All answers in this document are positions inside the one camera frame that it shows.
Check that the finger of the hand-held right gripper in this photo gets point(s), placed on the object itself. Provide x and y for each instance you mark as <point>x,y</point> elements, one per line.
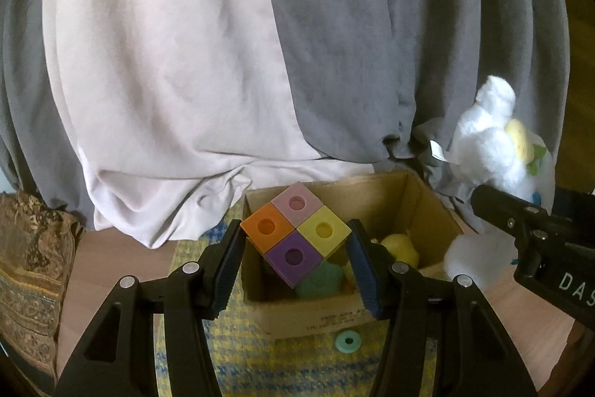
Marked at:
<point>576,204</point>
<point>506,208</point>

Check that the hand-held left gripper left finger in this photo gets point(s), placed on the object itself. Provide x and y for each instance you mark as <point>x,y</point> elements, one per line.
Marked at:
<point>227,273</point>

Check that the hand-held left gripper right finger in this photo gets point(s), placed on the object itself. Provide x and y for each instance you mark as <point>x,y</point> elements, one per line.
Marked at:
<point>365,273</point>

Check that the yellow duck plush toy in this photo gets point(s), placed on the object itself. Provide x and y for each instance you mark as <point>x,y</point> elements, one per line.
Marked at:
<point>402,250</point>

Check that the teal star plush toy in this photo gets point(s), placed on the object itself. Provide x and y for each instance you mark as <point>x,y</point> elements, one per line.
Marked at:
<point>320,285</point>

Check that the brown cardboard box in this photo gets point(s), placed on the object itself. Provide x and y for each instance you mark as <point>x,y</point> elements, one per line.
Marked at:
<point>325,318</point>

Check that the white dog plush toy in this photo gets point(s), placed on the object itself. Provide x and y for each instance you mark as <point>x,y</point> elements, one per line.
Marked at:
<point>488,146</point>

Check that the multicoloured block cube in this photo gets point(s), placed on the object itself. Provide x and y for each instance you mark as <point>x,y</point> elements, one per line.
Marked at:
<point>297,234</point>

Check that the yellow and blue plaid mat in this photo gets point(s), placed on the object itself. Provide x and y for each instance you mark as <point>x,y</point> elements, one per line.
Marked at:
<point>297,369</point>

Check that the brown patterned cloth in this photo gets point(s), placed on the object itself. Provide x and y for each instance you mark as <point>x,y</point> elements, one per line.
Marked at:
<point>28,276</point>

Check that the pale pink curtain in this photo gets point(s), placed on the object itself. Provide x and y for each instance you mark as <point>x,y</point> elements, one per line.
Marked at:
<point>162,76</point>

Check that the grey curtain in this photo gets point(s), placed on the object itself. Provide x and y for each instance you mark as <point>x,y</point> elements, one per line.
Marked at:
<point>372,29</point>

